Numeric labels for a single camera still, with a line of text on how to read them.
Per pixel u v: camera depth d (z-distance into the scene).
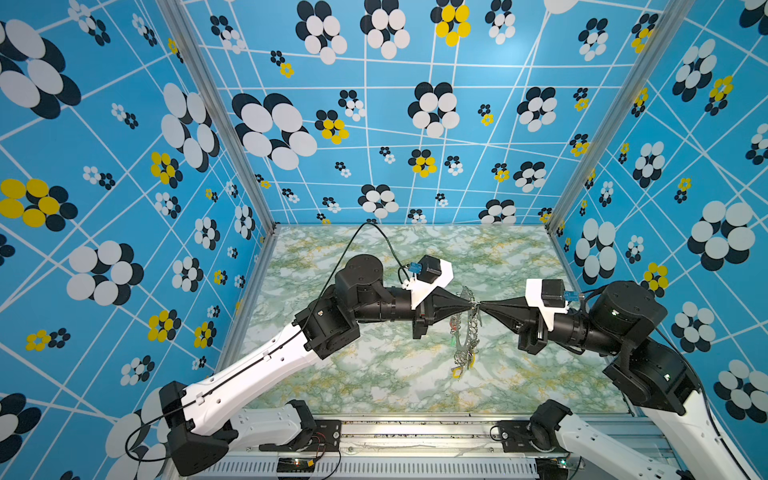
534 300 0.40
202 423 0.38
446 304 0.48
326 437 0.73
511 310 0.46
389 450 0.72
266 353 0.42
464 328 0.52
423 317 0.45
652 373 0.38
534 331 0.45
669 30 0.70
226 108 0.87
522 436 0.72
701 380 0.39
